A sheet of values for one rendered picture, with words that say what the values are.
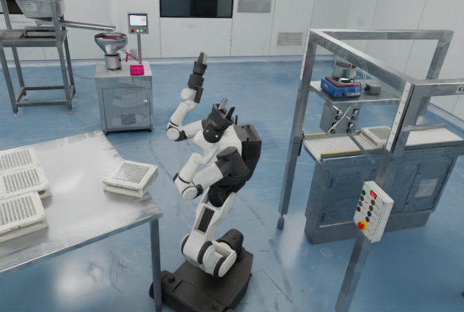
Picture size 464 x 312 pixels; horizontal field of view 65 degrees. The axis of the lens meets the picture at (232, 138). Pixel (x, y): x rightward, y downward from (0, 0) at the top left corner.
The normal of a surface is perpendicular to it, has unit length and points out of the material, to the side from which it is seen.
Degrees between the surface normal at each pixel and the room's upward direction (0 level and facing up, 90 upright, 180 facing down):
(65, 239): 0
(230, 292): 0
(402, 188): 90
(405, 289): 0
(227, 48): 90
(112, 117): 89
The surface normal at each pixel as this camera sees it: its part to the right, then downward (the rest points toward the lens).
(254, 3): 0.28, 0.48
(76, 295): 0.07, -0.87
